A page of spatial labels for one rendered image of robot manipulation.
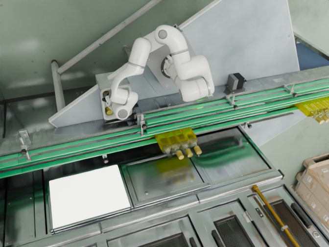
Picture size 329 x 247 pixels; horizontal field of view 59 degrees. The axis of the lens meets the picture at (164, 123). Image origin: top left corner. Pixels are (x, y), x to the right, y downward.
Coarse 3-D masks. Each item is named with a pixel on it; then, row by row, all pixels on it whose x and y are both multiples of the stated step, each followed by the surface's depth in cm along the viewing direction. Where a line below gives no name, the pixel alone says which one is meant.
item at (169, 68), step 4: (168, 56) 154; (168, 60) 159; (172, 60) 155; (164, 64) 159; (168, 64) 156; (172, 64) 155; (164, 68) 160; (168, 68) 157; (172, 68) 154; (164, 72) 162; (168, 72) 158; (172, 72) 152; (172, 76) 152
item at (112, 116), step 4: (108, 88) 160; (124, 88) 172; (128, 88) 166; (104, 96) 170; (104, 104) 174; (104, 108) 167; (104, 112) 169; (112, 112) 177; (104, 116) 171; (108, 116) 174; (112, 116) 175
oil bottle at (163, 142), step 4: (156, 136) 180; (160, 136) 177; (164, 136) 177; (160, 140) 175; (164, 140) 175; (168, 140) 175; (160, 144) 174; (164, 144) 172; (168, 144) 172; (164, 148) 171; (168, 148) 171; (164, 152) 172
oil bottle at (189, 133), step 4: (184, 128) 183; (188, 128) 183; (184, 132) 181; (188, 132) 181; (192, 132) 181; (188, 136) 178; (192, 136) 178; (188, 140) 177; (192, 140) 176; (196, 140) 176; (192, 144) 176
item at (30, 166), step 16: (256, 112) 209; (272, 112) 209; (192, 128) 193; (208, 128) 194; (112, 144) 179; (128, 144) 180; (144, 144) 180; (48, 160) 168; (64, 160) 168; (0, 176) 157
